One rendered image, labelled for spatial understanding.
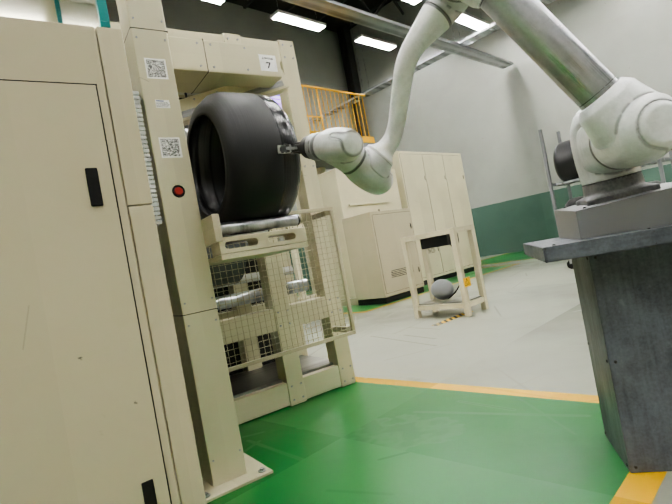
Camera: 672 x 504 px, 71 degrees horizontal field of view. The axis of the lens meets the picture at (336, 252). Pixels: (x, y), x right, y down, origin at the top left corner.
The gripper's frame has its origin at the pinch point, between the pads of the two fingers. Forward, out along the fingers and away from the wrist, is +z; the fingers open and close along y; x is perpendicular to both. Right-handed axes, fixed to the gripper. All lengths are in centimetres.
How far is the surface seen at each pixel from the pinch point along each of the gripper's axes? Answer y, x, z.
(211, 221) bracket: 26.7, 23.7, 6.6
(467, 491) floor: -10, 98, -75
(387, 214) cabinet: -349, 86, 339
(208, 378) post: 35, 79, 3
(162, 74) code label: 31, -28, 31
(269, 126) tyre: 1.6, -8.4, 6.6
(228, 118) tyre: 15.2, -11.4, 11.4
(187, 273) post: 35, 42, 13
